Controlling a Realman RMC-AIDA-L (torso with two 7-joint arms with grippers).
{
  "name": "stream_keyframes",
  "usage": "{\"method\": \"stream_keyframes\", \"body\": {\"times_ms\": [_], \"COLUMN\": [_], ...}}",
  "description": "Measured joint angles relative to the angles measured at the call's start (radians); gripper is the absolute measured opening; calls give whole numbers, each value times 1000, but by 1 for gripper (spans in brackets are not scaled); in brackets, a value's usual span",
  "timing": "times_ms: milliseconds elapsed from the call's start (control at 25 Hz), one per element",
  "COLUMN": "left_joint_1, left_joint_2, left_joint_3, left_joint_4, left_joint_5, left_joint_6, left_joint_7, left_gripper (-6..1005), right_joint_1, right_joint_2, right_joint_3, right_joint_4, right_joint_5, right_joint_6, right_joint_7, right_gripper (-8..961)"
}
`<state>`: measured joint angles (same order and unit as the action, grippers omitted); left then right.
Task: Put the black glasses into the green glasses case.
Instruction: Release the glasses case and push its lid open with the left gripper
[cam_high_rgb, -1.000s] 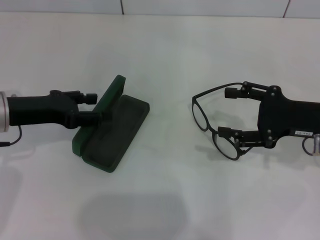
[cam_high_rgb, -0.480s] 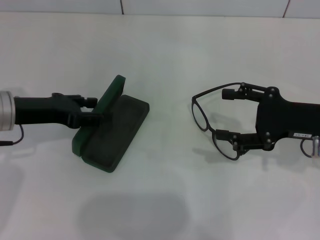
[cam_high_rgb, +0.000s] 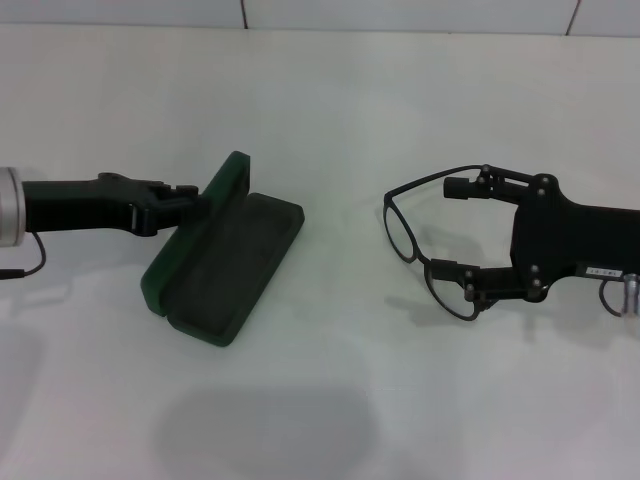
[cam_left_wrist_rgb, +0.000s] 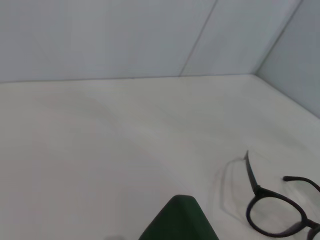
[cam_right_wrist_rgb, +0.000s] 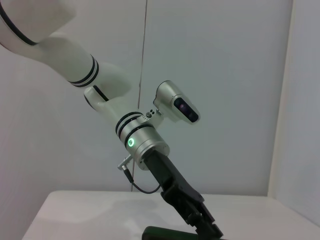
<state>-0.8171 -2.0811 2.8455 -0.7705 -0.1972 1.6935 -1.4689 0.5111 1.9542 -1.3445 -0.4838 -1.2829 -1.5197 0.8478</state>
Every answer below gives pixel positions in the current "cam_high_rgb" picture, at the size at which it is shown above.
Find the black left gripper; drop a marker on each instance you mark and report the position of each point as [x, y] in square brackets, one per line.
[75, 205]

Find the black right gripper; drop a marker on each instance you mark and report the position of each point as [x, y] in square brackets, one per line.
[560, 235]

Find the green glasses case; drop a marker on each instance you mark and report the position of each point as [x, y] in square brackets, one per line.
[225, 270]

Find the black glasses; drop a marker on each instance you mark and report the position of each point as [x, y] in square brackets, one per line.
[388, 196]

